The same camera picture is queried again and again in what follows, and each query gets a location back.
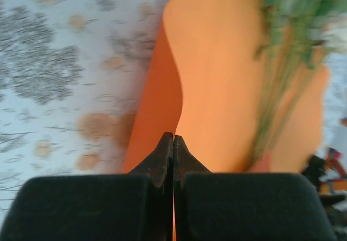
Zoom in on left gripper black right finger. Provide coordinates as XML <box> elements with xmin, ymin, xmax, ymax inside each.
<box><xmin>174</xmin><ymin>134</ymin><xmax>337</xmax><ymax>241</ymax></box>

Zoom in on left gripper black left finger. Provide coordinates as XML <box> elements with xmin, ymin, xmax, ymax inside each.
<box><xmin>0</xmin><ymin>131</ymin><xmax>174</xmax><ymax>241</ymax></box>

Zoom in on green plant leaves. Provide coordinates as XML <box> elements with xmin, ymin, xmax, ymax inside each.
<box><xmin>254</xmin><ymin>0</ymin><xmax>334</xmax><ymax>166</ymax></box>

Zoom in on orange wrapping paper sheet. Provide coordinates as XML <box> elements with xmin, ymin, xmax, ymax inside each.
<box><xmin>121</xmin><ymin>0</ymin><xmax>331</xmax><ymax>174</ymax></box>

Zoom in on white rose artificial stem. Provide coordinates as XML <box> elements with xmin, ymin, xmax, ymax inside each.
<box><xmin>271</xmin><ymin>0</ymin><xmax>347</xmax><ymax>71</ymax></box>

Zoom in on cream pink rose artificial stem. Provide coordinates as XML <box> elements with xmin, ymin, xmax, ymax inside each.
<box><xmin>260</xmin><ymin>0</ymin><xmax>347</xmax><ymax>160</ymax></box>

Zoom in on floral print tablecloth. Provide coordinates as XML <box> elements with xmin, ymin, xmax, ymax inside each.
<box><xmin>0</xmin><ymin>0</ymin><xmax>347</xmax><ymax>214</ymax></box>

